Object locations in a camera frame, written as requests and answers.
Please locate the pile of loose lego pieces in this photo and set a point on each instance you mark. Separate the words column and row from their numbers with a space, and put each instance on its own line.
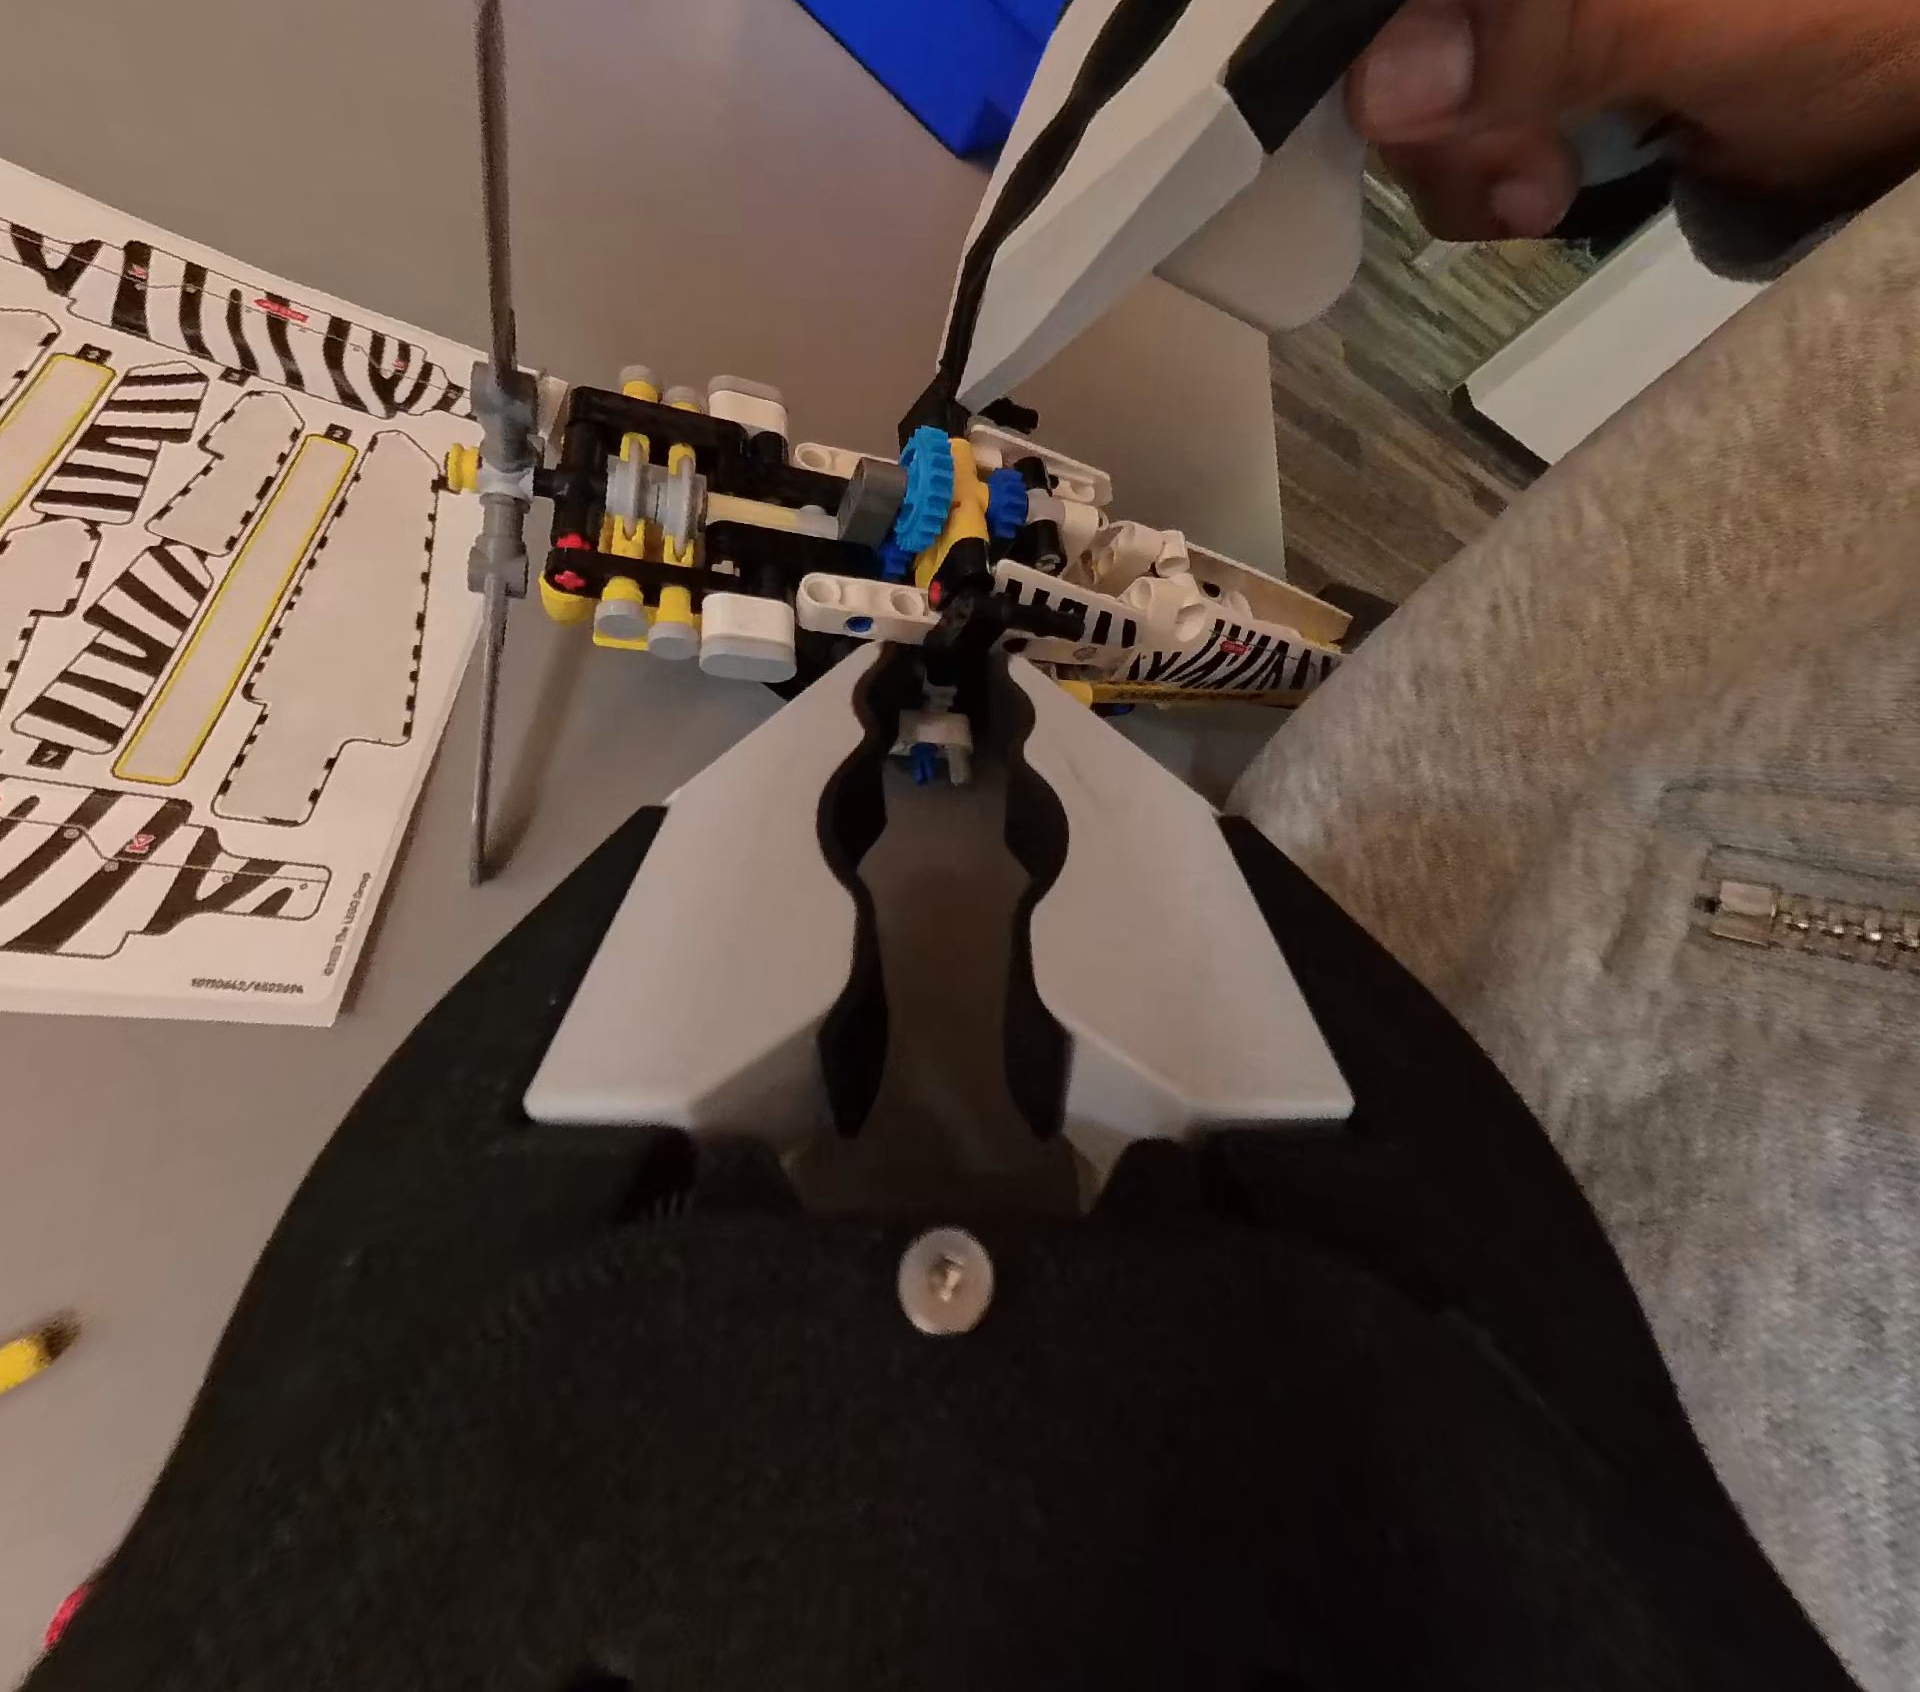
column 22, row 1362

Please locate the black rounded object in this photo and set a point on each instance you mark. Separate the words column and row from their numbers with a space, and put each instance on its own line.
column 1358, row 613

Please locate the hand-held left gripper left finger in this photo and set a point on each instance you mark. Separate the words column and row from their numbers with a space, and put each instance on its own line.
column 704, row 956

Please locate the zebra striped sticker sheet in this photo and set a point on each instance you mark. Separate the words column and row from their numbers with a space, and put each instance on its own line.
column 301, row 613

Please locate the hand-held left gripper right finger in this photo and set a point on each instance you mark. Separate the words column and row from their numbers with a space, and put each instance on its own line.
column 1185, row 973

